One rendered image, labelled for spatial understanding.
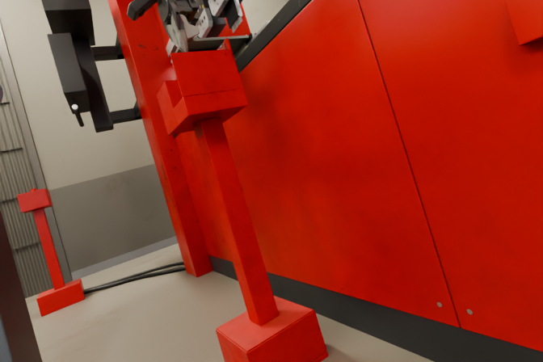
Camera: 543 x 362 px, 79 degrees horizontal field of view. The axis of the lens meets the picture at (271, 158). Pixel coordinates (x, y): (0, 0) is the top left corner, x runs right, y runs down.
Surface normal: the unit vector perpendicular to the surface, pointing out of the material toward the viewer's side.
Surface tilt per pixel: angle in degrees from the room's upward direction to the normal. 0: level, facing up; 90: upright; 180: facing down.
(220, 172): 90
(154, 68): 90
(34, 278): 90
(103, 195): 90
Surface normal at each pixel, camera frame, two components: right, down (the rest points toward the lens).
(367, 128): -0.83, 0.24
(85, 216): 0.39, -0.14
